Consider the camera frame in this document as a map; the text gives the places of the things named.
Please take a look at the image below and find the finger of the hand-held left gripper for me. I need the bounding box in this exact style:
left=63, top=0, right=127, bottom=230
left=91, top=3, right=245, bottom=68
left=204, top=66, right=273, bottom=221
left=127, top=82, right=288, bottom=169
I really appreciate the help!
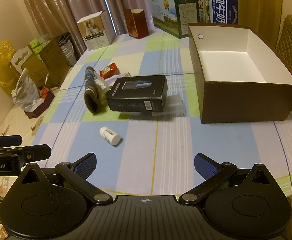
left=0, top=134, right=23, bottom=147
left=0, top=144, right=52, bottom=162

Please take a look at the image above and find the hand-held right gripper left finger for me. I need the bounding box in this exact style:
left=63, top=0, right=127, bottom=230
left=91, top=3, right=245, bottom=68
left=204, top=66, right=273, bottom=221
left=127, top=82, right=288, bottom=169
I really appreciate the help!
left=18, top=152, right=113, bottom=205

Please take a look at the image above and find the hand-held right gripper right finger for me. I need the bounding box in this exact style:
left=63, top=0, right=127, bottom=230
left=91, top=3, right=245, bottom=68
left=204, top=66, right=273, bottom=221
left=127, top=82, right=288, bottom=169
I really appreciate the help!
left=179, top=152, right=274, bottom=204

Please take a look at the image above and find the clear plastic cup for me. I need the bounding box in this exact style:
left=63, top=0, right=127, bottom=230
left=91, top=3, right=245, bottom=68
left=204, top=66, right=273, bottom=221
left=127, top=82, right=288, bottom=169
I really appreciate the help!
left=100, top=127, right=121, bottom=146

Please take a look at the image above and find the striped knitted sock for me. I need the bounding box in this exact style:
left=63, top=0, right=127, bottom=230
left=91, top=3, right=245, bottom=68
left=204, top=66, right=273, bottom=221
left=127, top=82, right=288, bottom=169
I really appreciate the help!
left=83, top=66, right=104, bottom=115

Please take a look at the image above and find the brown cardboard storage box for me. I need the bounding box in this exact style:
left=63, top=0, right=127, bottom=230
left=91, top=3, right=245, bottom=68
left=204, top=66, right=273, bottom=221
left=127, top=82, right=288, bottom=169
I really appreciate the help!
left=187, top=22, right=292, bottom=124

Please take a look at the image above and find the bag of cotton swabs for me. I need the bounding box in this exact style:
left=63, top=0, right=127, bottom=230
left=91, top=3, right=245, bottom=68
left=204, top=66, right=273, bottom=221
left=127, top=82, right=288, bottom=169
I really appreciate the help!
left=92, top=71, right=111, bottom=104

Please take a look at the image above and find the black product box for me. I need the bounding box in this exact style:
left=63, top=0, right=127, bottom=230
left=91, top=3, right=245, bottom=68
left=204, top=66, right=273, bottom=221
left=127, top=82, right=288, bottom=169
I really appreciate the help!
left=105, top=74, right=168, bottom=113

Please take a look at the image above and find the red snack packet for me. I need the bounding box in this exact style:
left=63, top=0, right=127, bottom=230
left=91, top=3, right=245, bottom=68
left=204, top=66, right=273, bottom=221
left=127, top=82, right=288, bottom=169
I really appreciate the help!
left=99, top=63, right=118, bottom=78

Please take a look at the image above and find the cream printed bedsheet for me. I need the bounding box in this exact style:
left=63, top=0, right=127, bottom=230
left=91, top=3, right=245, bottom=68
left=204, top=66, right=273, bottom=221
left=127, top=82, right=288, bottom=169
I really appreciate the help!
left=0, top=102, right=61, bottom=205

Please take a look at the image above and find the dark red wooden box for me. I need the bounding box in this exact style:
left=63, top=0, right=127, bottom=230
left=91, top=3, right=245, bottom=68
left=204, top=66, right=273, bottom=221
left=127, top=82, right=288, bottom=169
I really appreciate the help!
left=25, top=87, right=55, bottom=119

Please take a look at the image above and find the crinkled white plastic bag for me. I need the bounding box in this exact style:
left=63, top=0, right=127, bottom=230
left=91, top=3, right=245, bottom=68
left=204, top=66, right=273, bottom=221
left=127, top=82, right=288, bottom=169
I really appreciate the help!
left=11, top=68, right=46, bottom=112

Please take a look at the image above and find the yellow plastic bag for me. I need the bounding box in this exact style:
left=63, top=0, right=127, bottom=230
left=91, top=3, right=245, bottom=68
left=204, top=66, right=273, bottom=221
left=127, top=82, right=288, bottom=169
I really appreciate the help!
left=0, top=40, right=19, bottom=89

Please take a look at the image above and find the green tissue pack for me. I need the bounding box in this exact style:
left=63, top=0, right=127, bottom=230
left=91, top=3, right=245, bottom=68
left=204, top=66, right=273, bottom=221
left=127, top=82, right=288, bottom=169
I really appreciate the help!
left=29, top=36, right=48, bottom=55

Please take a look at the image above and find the white photo carton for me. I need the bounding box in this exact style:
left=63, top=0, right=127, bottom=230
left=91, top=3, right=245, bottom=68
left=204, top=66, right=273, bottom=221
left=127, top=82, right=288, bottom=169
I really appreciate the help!
left=76, top=10, right=116, bottom=52

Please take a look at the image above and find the dark red carton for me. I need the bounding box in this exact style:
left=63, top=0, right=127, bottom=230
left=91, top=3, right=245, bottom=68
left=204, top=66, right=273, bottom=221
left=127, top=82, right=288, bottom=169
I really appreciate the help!
left=123, top=7, right=150, bottom=39

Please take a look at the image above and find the green milk carton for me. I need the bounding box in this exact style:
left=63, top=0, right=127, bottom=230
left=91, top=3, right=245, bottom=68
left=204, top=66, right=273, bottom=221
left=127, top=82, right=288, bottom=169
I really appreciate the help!
left=147, top=0, right=200, bottom=39

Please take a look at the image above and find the blue milk carton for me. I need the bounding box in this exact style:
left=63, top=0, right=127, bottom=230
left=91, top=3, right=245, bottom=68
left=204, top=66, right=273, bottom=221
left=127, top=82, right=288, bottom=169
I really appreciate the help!
left=186, top=0, right=239, bottom=25

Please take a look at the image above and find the wooden door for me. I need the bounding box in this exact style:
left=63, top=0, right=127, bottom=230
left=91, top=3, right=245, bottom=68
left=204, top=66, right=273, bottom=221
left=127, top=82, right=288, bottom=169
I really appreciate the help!
left=186, top=0, right=286, bottom=48

